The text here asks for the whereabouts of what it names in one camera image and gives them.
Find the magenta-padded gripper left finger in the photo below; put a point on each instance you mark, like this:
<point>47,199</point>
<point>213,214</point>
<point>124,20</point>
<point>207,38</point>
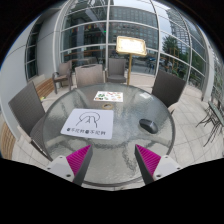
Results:
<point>78,160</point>

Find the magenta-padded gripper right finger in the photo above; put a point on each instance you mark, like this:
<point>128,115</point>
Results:
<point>149,160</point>

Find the black computer mouse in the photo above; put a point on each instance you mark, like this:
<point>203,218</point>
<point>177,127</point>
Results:
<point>148,126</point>

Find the colourful picture menu card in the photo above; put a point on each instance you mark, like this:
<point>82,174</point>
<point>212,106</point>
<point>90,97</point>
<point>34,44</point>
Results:
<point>108,96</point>

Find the grey wicker chair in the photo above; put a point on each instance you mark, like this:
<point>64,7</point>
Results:
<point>89,75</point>
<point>168,85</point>
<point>63,70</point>
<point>116,68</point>
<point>26,108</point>

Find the wooden slat bench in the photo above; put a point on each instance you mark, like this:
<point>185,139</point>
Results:
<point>45,88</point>
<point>7,141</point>

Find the green metal folding furniture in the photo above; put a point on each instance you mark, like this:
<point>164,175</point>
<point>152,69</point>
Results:
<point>215,113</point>

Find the gold-framed menu stand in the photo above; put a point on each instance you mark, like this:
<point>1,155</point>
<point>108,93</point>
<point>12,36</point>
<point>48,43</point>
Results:
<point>131,45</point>

